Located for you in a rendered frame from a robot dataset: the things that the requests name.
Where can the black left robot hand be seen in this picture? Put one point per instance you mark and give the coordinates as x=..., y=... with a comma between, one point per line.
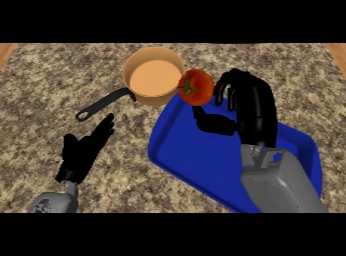
x=85, y=150

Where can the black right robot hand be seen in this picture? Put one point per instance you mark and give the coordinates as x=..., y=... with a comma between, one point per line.
x=255, y=110

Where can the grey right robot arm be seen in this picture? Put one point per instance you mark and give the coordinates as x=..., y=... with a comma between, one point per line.
x=280, y=183

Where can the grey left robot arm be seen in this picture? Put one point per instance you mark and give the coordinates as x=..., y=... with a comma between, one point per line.
x=59, y=200

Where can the red tomato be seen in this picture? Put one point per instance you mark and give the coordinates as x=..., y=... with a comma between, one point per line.
x=197, y=87

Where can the blue plastic tray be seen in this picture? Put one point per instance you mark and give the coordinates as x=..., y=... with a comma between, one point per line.
x=200, y=156

